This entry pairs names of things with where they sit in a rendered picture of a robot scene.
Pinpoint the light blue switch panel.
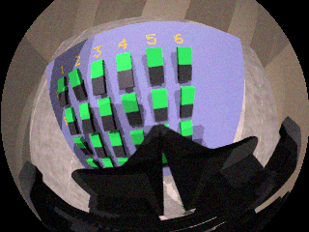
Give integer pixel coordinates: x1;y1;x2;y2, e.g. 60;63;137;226
46;20;244;169

